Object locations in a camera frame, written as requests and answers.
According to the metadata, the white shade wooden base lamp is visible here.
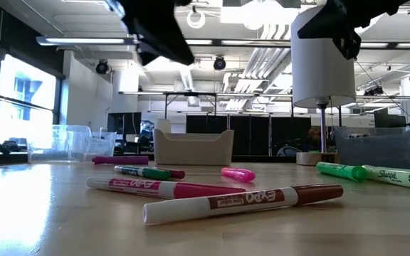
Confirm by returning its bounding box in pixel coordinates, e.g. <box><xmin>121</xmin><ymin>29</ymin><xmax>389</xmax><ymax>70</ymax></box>
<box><xmin>290</xmin><ymin>5</ymin><xmax>357</xmax><ymax>166</ymax></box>

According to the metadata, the light green Sharpie highlighter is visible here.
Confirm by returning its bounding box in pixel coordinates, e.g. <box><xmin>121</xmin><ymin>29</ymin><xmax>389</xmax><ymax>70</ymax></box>
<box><xmin>361</xmin><ymin>164</ymin><xmax>410</xmax><ymax>193</ymax></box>

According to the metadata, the clear plastic bin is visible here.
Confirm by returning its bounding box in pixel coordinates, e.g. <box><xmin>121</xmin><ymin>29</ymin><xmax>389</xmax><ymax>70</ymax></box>
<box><xmin>26</xmin><ymin>124</ymin><xmax>117</xmax><ymax>164</ymax></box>

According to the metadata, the black monitor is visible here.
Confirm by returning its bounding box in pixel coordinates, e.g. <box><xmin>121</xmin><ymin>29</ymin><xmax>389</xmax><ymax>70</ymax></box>
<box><xmin>107</xmin><ymin>112</ymin><xmax>142</xmax><ymax>145</ymax></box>

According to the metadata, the brown Expo marker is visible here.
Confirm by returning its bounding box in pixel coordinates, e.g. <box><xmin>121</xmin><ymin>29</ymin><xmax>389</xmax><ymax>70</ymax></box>
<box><xmin>142</xmin><ymin>183</ymin><xmax>345</xmax><ymax>225</ymax></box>

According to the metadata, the pink Expo marker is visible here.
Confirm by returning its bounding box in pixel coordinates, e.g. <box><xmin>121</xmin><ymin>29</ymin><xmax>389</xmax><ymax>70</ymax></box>
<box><xmin>85</xmin><ymin>176</ymin><xmax>247</xmax><ymax>200</ymax></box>

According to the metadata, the large purple highlighter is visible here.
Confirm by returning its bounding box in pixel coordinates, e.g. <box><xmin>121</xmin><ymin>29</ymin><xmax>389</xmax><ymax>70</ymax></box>
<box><xmin>91</xmin><ymin>155</ymin><xmax>150</xmax><ymax>166</ymax></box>

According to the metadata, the white plastic bin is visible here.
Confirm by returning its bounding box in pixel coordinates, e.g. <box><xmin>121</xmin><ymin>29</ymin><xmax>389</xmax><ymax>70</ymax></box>
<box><xmin>153</xmin><ymin>128</ymin><xmax>235</xmax><ymax>166</ymax></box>

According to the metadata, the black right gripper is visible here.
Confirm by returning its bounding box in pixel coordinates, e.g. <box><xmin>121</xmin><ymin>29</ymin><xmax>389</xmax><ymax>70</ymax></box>
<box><xmin>297</xmin><ymin>0</ymin><xmax>410</xmax><ymax>60</ymax></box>

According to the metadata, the long ceiling light bar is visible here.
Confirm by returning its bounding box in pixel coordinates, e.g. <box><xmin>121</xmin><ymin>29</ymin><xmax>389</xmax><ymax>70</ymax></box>
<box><xmin>36</xmin><ymin>35</ymin><xmax>138</xmax><ymax>47</ymax></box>

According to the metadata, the person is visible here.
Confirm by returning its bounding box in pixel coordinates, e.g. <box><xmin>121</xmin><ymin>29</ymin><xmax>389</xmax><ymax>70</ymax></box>
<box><xmin>304</xmin><ymin>127</ymin><xmax>323</xmax><ymax>152</ymax></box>

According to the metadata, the black ceiling spotlight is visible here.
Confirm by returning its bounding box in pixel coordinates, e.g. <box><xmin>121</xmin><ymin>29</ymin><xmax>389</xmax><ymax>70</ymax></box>
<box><xmin>213</xmin><ymin>55</ymin><xmax>227</xmax><ymax>71</ymax></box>
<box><xmin>95</xmin><ymin>59</ymin><xmax>110</xmax><ymax>75</ymax></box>

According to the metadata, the green Expo marker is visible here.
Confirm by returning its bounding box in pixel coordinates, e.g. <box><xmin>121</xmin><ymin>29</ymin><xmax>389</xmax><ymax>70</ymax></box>
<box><xmin>113</xmin><ymin>165</ymin><xmax>172</xmax><ymax>181</ymax></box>

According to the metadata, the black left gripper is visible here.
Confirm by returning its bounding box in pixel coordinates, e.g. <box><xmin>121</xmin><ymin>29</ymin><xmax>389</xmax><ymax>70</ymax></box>
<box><xmin>105</xmin><ymin>0</ymin><xmax>195</xmax><ymax>67</ymax></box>

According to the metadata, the smoky grey translucent bin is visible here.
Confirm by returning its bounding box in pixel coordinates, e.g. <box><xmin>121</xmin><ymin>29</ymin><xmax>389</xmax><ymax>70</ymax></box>
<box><xmin>334</xmin><ymin>108</ymin><xmax>410</xmax><ymax>171</ymax></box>

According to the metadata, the black partition panel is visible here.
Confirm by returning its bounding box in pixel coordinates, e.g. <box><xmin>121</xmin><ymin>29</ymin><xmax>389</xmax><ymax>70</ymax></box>
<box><xmin>186</xmin><ymin>115</ymin><xmax>312</xmax><ymax>156</ymax></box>

